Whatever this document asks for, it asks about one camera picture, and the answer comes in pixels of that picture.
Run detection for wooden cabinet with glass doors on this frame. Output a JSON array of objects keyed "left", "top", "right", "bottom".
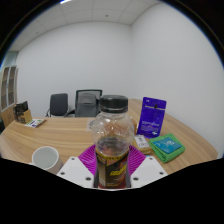
[{"left": 0, "top": 65, "right": 19, "bottom": 128}]

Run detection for small tan box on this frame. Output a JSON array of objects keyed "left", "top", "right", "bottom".
[{"left": 133, "top": 134, "right": 154, "bottom": 155}]

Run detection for black office chair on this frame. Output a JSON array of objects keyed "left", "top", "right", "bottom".
[{"left": 45, "top": 92, "right": 69, "bottom": 118}]

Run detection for clear bottle with black cap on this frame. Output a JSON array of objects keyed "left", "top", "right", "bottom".
[{"left": 90, "top": 94, "right": 135, "bottom": 190}]

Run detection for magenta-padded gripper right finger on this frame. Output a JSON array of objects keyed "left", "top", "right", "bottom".
[{"left": 126, "top": 145, "right": 168, "bottom": 189}]

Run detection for green flat box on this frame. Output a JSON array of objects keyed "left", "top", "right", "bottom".
[{"left": 148, "top": 133, "right": 186, "bottom": 164}]

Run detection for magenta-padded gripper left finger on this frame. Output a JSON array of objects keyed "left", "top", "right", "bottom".
[{"left": 55, "top": 145, "right": 98, "bottom": 189}]

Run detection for large dark brown carton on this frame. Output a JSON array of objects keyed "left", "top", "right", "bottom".
[{"left": 18, "top": 101, "right": 33, "bottom": 125}]

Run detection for small dark brown carton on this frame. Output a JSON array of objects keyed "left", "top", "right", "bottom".
[{"left": 13, "top": 103, "right": 22, "bottom": 123}]

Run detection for grey mesh office chair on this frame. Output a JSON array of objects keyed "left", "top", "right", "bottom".
[{"left": 64, "top": 88, "right": 104, "bottom": 118}]

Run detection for white printed leaflet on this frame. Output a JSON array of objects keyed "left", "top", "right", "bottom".
[{"left": 25, "top": 118, "right": 47, "bottom": 129}]

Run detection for white ceramic mug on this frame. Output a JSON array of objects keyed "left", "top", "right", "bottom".
[{"left": 31, "top": 145, "right": 64, "bottom": 175}]

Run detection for purple flat package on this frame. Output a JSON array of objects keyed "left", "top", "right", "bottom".
[{"left": 136, "top": 96, "right": 167, "bottom": 139}]

